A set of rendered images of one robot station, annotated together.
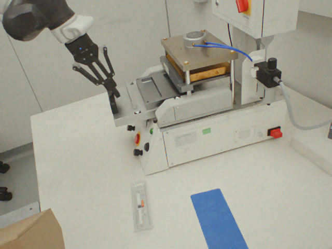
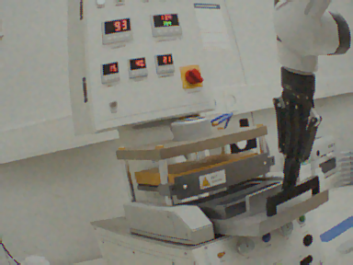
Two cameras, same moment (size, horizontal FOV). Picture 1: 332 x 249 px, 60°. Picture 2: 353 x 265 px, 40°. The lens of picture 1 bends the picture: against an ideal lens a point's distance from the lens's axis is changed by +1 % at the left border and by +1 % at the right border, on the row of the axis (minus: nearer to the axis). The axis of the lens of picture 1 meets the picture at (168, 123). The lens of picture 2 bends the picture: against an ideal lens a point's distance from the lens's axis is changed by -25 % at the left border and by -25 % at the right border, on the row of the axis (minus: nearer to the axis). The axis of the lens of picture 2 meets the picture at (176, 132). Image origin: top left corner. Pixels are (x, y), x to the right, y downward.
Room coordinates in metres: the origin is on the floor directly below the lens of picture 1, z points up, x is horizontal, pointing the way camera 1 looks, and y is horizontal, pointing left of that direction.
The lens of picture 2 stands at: (1.45, 1.04, 1.19)
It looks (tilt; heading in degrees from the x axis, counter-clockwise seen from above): 3 degrees down; 248
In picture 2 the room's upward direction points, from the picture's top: 9 degrees counter-clockwise
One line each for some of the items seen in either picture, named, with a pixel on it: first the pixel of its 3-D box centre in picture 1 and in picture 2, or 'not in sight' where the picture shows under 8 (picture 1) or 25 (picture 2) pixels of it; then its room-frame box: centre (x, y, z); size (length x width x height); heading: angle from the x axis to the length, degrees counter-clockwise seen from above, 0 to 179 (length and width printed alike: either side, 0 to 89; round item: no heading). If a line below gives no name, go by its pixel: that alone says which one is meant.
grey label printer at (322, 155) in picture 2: not in sight; (311, 158); (0.14, -0.81, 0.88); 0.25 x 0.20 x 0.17; 104
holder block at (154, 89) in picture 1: (163, 87); (240, 199); (0.92, 0.00, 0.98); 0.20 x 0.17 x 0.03; 10
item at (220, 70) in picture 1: (196, 58); (199, 158); (0.94, -0.13, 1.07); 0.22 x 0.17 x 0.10; 10
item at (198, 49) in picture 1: (206, 52); (194, 149); (0.93, -0.17, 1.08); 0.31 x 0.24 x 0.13; 10
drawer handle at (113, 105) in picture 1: (111, 98); (295, 194); (0.89, 0.18, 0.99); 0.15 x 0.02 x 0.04; 10
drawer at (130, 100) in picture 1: (150, 93); (254, 203); (0.91, 0.04, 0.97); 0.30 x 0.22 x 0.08; 100
